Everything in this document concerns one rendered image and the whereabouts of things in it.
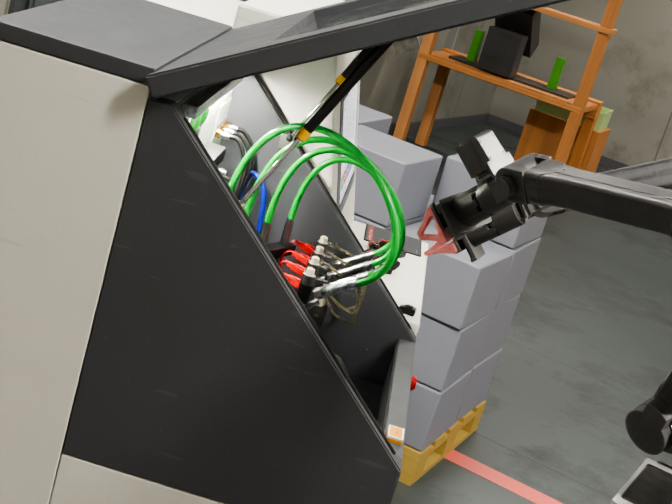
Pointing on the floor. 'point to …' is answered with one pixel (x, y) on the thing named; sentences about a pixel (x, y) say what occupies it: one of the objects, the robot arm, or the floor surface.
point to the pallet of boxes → (445, 294)
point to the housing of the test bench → (69, 196)
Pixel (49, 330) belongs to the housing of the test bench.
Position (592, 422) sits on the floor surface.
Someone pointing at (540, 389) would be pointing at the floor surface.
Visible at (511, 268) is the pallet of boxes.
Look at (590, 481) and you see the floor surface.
